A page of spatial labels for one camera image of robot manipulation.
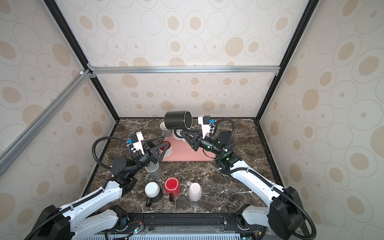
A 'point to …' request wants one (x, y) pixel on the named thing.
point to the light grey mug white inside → (165, 132)
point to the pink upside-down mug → (195, 192)
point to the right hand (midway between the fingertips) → (182, 134)
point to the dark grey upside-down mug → (154, 172)
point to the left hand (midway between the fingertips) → (168, 142)
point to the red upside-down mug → (172, 187)
